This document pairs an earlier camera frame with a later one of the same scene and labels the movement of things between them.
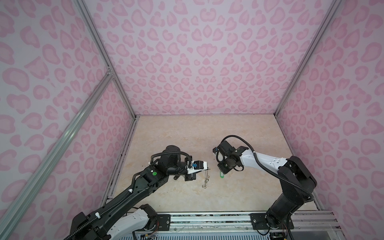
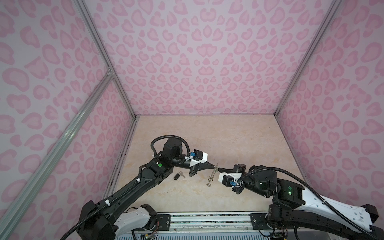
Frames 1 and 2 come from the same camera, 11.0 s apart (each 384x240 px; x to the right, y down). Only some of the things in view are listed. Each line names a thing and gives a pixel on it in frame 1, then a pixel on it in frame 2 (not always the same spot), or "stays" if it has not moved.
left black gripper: (190, 177) → (205, 165)
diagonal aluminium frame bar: (10, 217) stays
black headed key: (176, 176) stays
